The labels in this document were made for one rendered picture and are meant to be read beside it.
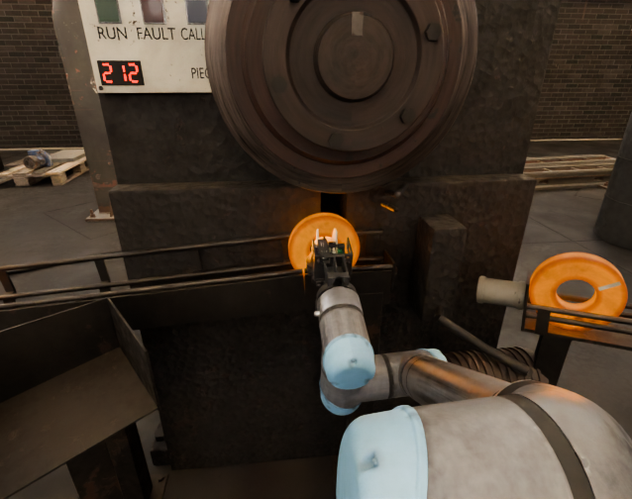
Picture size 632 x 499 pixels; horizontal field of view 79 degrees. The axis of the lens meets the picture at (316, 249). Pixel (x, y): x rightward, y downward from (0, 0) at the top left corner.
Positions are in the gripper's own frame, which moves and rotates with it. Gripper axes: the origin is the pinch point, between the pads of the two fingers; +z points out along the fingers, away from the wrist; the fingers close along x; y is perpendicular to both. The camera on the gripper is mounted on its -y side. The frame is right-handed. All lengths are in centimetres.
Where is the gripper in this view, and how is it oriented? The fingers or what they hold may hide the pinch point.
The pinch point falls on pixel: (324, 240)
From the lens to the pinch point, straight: 84.3
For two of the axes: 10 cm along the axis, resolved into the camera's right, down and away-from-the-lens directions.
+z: -1.0, -6.3, 7.7
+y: 0.2, -7.8, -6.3
